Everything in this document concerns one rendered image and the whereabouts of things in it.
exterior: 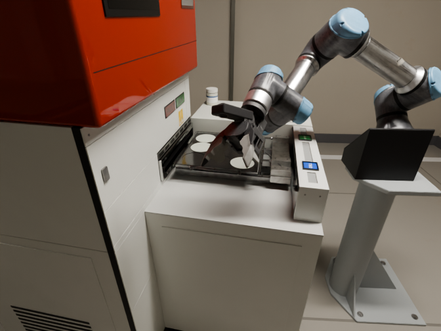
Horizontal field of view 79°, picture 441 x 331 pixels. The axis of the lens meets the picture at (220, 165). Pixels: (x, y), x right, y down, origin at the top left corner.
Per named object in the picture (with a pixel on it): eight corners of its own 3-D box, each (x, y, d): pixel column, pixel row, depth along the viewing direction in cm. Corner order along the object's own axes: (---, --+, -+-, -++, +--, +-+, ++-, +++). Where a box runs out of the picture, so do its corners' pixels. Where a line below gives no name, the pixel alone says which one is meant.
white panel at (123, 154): (107, 252, 81) (71, 127, 61) (188, 141, 150) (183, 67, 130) (117, 253, 80) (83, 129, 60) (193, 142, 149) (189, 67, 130)
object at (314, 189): (293, 219, 93) (299, 186, 86) (289, 150, 140) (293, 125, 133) (321, 223, 92) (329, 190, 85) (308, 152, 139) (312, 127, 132)
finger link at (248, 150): (268, 172, 62) (259, 147, 69) (255, 157, 58) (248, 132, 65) (256, 178, 63) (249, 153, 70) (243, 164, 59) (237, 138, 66)
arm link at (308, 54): (301, 45, 114) (244, 123, 94) (319, 27, 104) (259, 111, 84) (320, 64, 115) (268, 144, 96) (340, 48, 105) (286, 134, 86)
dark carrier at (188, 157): (174, 164, 112) (174, 163, 112) (197, 133, 142) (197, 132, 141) (256, 173, 106) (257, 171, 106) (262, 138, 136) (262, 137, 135)
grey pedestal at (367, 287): (385, 260, 180) (433, 151, 140) (425, 326, 142) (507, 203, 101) (308, 257, 182) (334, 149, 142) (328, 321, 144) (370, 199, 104)
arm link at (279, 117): (295, 115, 89) (269, 96, 87) (319, 100, 79) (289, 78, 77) (288, 133, 86) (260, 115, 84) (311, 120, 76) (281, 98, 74)
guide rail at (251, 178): (176, 174, 120) (175, 168, 118) (177, 171, 121) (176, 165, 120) (289, 186, 111) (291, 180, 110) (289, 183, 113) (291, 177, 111)
